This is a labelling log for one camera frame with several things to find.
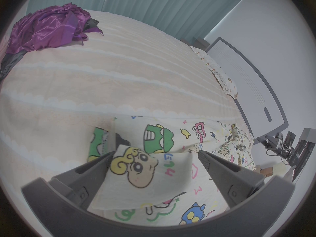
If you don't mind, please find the grey bedside table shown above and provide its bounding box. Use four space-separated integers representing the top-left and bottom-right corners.
180 37 210 49

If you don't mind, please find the purple garment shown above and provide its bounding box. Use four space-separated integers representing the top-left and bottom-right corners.
6 3 104 55

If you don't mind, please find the dark grey garment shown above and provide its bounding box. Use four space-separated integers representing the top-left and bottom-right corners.
0 18 99 81

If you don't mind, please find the white printed pillow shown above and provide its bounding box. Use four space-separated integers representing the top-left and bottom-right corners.
190 46 238 99

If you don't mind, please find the white printed pyjama top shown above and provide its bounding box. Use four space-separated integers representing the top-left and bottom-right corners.
86 116 255 226

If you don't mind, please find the bed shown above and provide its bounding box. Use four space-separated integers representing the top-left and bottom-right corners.
0 9 289 226

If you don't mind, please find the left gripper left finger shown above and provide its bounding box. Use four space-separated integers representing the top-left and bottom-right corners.
51 152 113 208

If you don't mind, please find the blue-green curtain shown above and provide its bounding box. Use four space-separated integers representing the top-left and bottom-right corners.
27 0 260 40

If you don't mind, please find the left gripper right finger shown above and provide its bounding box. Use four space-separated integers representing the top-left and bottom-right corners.
198 150 266 209

